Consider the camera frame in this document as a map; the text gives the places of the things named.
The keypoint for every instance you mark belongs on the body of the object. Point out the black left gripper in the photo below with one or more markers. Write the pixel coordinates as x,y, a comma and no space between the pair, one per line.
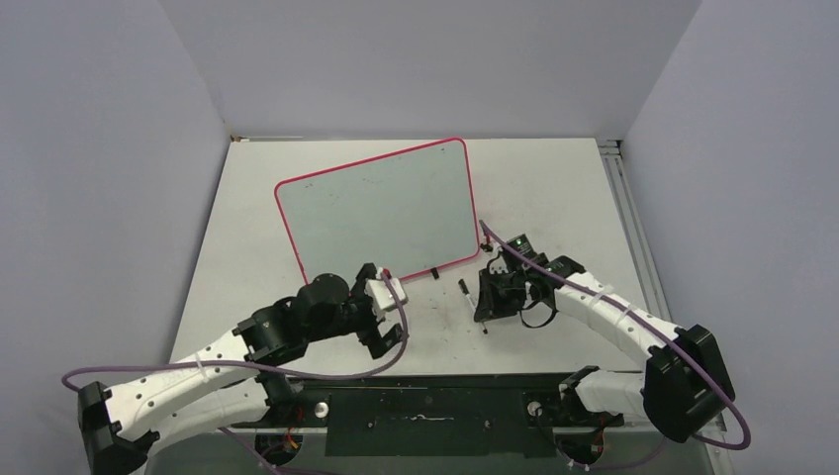
377,342

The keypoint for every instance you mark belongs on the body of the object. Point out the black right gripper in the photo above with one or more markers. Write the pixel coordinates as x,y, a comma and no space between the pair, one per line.
490,307

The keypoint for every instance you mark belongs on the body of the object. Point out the white whiteboard marker black cap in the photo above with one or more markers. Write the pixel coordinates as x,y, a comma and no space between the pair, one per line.
472,305

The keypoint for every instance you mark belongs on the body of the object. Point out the pink framed whiteboard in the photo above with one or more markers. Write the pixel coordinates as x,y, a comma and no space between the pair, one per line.
411,211

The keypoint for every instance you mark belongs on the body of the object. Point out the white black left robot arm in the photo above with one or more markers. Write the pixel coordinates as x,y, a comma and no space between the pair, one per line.
241,376

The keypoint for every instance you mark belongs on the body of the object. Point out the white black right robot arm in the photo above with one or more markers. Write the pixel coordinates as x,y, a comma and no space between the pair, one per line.
682,383

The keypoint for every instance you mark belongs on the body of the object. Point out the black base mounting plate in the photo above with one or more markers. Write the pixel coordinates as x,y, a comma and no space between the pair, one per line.
434,415

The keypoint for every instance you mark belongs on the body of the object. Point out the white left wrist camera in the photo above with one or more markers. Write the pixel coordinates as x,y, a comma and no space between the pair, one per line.
386,292

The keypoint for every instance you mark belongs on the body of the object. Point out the aluminium rail right side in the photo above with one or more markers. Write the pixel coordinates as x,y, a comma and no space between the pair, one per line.
646,269

